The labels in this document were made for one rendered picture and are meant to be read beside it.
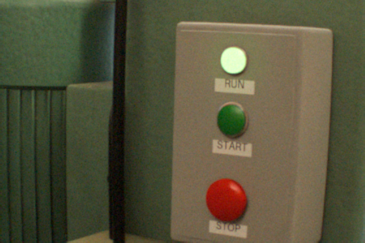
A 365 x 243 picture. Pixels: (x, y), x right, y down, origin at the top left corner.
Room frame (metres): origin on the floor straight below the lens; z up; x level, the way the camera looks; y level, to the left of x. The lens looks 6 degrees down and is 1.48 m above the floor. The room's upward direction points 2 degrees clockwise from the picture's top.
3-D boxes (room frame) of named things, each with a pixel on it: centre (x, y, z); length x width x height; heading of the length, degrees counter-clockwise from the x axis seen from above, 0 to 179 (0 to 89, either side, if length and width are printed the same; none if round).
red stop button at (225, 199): (0.52, -0.03, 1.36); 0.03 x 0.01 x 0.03; 59
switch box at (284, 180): (0.55, -0.05, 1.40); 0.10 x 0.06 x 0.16; 59
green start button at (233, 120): (0.52, -0.03, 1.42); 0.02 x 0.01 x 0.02; 59
